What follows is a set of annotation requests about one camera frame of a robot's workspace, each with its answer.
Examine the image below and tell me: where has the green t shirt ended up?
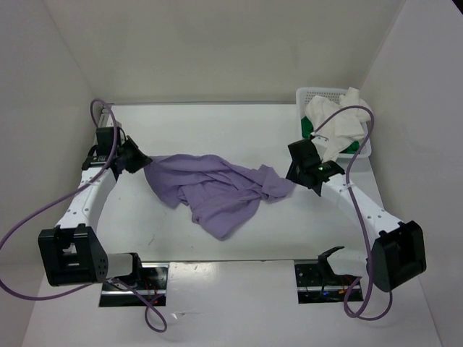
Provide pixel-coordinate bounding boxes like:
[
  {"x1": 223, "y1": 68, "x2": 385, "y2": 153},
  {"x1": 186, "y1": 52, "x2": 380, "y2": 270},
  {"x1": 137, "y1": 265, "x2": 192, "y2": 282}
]
[{"x1": 301, "y1": 116, "x2": 360, "y2": 155}]

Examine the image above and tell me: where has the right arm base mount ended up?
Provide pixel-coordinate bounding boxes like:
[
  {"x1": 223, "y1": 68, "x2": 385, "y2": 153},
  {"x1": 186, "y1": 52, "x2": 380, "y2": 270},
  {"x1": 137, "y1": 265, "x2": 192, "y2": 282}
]
[{"x1": 294, "y1": 260, "x2": 355, "y2": 304}]

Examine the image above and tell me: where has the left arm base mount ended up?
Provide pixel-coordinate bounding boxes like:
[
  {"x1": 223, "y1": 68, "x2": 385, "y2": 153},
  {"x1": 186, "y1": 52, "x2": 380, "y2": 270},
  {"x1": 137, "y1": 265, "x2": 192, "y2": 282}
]
[{"x1": 98, "y1": 262, "x2": 169, "y2": 308}]

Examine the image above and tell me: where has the white t shirt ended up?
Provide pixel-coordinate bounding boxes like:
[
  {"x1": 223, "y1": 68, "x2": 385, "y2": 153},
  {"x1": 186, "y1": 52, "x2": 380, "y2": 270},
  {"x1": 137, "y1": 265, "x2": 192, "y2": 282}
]
[{"x1": 305, "y1": 87, "x2": 371, "y2": 162}]

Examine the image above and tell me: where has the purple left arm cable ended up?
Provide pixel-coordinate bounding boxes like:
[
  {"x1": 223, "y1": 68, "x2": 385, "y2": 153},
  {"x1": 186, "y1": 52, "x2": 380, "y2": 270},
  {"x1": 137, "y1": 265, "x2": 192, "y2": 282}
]
[{"x1": 0, "y1": 98, "x2": 168, "y2": 333}]

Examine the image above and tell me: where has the purple t shirt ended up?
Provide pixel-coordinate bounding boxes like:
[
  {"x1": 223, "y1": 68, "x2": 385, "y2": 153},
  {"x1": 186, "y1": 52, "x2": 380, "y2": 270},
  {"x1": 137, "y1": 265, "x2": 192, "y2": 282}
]
[{"x1": 144, "y1": 154, "x2": 295, "y2": 241}]

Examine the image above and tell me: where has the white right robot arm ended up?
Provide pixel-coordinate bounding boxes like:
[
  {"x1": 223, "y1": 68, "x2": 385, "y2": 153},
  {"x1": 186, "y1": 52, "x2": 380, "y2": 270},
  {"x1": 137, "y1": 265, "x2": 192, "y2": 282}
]
[{"x1": 286, "y1": 139, "x2": 427, "y2": 293}]

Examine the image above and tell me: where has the white plastic laundry basket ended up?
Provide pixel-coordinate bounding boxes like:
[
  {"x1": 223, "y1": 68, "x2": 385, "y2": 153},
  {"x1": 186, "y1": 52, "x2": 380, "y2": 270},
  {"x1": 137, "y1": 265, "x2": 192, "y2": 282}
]
[{"x1": 296, "y1": 87, "x2": 371, "y2": 160}]

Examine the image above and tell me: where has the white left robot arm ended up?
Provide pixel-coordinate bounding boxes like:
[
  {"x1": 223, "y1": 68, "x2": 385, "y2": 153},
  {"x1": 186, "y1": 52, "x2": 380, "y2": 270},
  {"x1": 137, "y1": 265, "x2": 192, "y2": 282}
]
[{"x1": 38, "y1": 126, "x2": 152, "y2": 289}]

